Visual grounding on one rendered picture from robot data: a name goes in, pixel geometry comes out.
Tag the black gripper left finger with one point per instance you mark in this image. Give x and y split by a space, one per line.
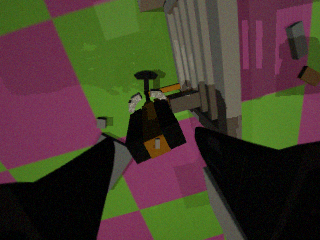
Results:
66 204

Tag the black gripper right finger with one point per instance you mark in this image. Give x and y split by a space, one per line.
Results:
260 183

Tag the brown rectangular block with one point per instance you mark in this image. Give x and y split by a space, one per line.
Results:
309 75

